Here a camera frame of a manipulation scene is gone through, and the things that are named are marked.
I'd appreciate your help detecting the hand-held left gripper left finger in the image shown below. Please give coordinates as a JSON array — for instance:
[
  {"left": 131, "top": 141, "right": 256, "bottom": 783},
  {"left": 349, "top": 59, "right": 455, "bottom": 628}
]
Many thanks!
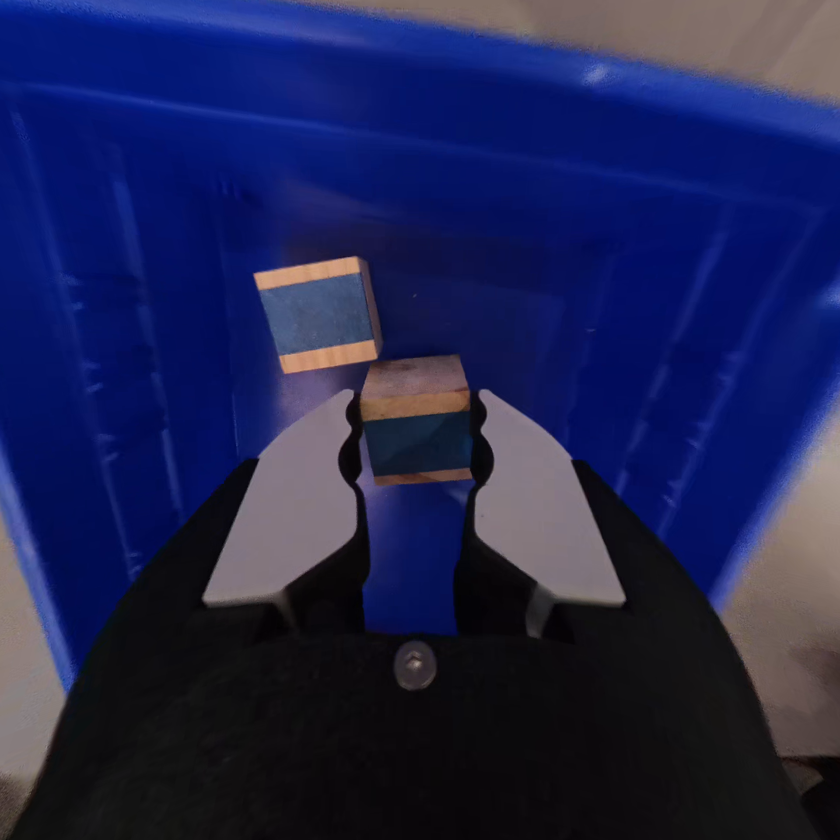
[{"left": 202, "top": 388, "right": 371, "bottom": 634}]

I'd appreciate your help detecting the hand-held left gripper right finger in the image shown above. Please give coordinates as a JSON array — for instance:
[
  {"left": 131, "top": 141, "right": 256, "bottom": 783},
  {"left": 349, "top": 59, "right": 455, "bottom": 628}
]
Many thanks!
[{"left": 454, "top": 388, "right": 627, "bottom": 637}]

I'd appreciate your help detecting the blue plastic bin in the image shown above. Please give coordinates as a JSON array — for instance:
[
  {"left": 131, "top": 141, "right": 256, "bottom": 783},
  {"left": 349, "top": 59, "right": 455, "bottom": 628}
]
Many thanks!
[{"left": 0, "top": 0, "right": 840, "bottom": 693}]

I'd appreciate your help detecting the grey desk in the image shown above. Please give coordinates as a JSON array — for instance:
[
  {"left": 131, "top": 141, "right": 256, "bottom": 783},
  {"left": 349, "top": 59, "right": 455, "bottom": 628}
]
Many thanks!
[{"left": 0, "top": 0, "right": 840, "bottom": 782}]

